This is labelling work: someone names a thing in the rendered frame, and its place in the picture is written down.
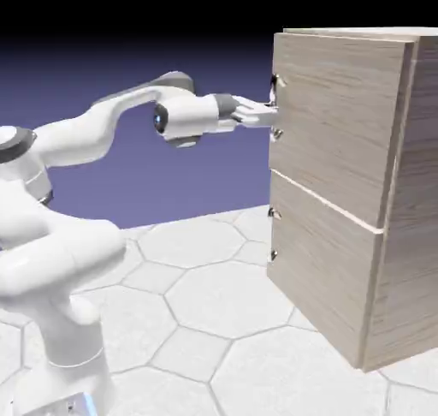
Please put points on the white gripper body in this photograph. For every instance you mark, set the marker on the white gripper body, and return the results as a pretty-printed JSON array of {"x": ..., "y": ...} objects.
[{"x": 251, "y": 113}]

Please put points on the light wood cabinet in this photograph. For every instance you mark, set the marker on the light wood cabinet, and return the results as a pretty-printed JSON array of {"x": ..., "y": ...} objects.
[{"x": 410, "y": 217}]

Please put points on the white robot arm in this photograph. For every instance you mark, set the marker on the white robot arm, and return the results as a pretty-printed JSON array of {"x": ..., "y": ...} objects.
[{"x": 68, "y": 251}]

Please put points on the small light wood door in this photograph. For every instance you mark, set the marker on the small light wood door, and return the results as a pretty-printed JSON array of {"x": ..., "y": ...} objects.
[{"x": 321, "y": 268}]

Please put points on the large light wood door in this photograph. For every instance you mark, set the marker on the large light wood door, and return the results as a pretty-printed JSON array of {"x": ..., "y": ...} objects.
[{"x": 335, "y": 121}]

